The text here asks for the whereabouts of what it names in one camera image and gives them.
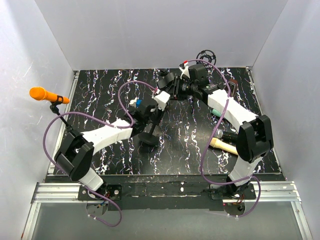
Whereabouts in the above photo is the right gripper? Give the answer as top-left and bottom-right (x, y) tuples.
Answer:
(166, 76), (197, 102)

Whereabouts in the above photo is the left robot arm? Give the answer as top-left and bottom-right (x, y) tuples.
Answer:
(54, 97), (168, 200)

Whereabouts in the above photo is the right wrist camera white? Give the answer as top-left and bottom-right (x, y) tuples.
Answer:
(179, 60), (190, 79)

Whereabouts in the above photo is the wooden metronome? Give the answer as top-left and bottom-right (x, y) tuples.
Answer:
(228, 78), (238, 98)

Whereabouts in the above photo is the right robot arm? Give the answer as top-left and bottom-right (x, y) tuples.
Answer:
(158, 60), (274, 199)

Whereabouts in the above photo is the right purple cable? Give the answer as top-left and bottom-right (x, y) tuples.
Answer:
(183, 58), (262, 219)

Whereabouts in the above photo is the teal microphone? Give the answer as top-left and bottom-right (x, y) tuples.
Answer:
(210, 108), (222, 119)

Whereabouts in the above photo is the orange microphone stand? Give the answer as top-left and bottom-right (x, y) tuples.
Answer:
(49, 95), (76, 133)

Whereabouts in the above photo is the blue white small block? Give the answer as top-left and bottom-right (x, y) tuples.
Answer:
(129, 97), (142, 108)

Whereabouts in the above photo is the shock mount tripod stand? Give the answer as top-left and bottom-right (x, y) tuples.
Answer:
(187, 50), (217, 116)

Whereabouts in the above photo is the aluminium frame rail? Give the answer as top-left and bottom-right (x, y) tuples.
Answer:
(20, 65), (314, 240)

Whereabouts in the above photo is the black silver-grille microphone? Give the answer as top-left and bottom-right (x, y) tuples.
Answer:
(213, 129), (238, 143)

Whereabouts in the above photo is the black marble pattern mat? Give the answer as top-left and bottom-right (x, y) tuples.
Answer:
(53, 66), (283, 176)

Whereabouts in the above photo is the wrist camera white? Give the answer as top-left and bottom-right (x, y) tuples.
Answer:
(179, 60), (190, 79)
(153, 89), (171, 111)

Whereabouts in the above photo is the round base microphone stand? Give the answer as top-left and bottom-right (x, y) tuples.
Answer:
(137, 70), (177, 147)

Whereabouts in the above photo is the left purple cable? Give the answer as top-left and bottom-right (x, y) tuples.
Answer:
(42, 80), (159, 228)

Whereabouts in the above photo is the cream microphone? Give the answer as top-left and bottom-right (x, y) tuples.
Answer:
(209, 137), (238, 155)

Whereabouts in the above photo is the orange microphone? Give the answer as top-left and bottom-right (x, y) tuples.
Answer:
(29, 86), (70, 104)

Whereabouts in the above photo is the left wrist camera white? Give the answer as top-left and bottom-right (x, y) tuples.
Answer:
(153, 89), (171, 111)

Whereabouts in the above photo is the purple cable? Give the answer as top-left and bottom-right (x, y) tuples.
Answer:
(183, 58), (262, 219)
(42, 80), (159, 228)

